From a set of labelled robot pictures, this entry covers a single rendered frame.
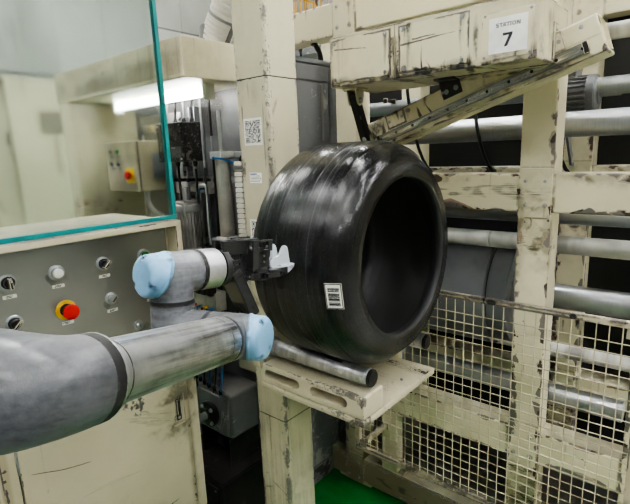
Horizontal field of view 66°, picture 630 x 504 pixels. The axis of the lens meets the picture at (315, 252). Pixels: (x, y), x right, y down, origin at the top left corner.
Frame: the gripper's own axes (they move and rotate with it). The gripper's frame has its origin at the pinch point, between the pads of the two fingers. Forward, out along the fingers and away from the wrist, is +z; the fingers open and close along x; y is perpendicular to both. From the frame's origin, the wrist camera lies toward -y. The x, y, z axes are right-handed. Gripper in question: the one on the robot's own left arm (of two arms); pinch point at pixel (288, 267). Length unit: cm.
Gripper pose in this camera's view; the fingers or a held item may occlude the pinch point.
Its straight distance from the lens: 106.8
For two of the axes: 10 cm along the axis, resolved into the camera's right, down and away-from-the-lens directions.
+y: 0.3, -9.9, -1.3
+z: 6.5, -0.7, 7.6
